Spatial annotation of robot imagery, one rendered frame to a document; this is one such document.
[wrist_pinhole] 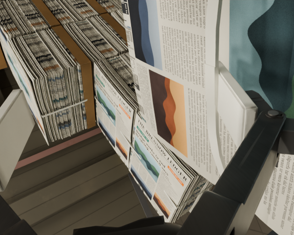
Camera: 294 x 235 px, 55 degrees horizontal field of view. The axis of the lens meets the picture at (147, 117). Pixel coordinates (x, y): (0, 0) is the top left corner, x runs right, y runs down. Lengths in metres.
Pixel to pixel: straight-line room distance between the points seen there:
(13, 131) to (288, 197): 0.20
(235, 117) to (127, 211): 3.73
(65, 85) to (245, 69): 0.96
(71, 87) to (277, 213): 0.98
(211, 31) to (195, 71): 0.08
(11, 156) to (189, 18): 0.17
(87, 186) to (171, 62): 3.30
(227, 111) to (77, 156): 3.51
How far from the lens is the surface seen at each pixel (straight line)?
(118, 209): 3.83
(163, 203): 1.06
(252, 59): 0.21
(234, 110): 0.16
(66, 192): 3.51
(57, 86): 1.11
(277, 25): 0.19
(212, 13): 0.18
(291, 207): 0.25
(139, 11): 0.32
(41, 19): 1.36
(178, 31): 0.26
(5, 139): 0.18
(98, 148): 3.72
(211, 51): 0.19
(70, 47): 1.18
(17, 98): 0.20
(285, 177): 0.24
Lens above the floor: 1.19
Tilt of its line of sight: 25 degrees down
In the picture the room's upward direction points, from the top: 114 degrees counter-clockwise
